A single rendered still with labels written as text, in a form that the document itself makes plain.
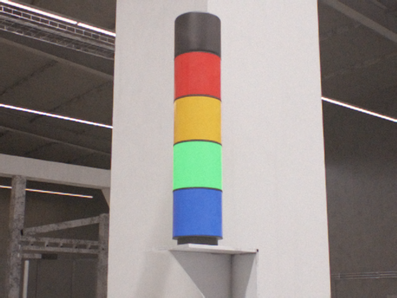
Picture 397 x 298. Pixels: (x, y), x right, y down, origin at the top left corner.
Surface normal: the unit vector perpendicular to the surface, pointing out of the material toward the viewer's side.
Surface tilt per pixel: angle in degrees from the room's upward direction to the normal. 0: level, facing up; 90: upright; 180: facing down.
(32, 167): 90
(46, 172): 90
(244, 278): 90
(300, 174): 90
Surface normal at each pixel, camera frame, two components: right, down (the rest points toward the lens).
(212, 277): 0.64, -0.18
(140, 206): -0.77, -0.15
